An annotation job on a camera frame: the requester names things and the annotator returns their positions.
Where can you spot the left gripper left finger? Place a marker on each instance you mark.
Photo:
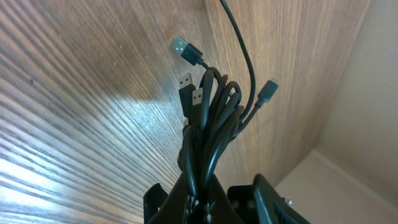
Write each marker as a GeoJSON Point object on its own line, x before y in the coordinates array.
{"type": "Point", "coordinates": [178, 207]}

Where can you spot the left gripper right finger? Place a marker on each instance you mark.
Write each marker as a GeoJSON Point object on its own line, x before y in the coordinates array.
{"type": "Point", "coordinates": [260, 203]}

